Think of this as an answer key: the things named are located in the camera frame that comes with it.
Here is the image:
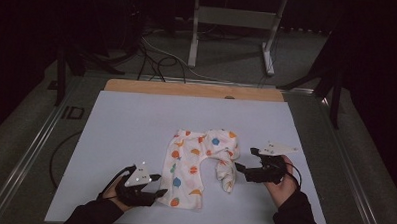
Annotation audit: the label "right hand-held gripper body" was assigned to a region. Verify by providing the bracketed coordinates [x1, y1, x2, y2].
[245, 139, 301, 187]

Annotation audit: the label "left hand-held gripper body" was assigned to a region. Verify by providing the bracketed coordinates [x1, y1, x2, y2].
[114, 160, 163, 209]

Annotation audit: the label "white baby pants colourful print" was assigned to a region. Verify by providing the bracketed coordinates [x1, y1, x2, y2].
[156, 126, 243, 213]

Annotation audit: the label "person's left hand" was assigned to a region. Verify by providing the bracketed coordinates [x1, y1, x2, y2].
[100, 174, 134, 214]

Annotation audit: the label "person's right hand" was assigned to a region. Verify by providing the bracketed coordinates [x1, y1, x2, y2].
[262, 154, 301, 211]

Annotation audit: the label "black tripod stand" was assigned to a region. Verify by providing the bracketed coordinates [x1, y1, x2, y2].
[275, 26, 346, 131]
[52, 33, 127, 109]

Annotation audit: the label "left hand-held gripper black cable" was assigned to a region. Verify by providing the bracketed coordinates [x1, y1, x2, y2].
[95, 163, 138, 204]

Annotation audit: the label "hand-held gripper black cable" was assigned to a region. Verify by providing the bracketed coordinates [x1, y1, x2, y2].
[95, 163, 138, 204]
[283, 160, 304, 191]

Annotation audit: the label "right hand-held gripper black cable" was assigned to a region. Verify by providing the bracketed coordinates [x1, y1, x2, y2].
[283, 160, 304, 191]

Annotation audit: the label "metal floor rail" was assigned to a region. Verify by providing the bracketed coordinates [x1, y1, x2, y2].
[0, 74, 84, 224]
[311, 92, 390, 224]

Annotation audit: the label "black floor cable loop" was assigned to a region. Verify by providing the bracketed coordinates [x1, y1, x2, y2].
[48, 129, 84, 190]

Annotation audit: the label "black tangled floor cables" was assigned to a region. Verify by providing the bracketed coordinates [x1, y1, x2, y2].
[136, 41, 189, 85]

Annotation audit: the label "white floor cable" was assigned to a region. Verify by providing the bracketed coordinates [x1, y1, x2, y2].
[139, 35, 237, 85]

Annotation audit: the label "white metal stand frame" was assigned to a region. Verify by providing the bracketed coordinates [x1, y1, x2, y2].
[186, 0, 288, 78]

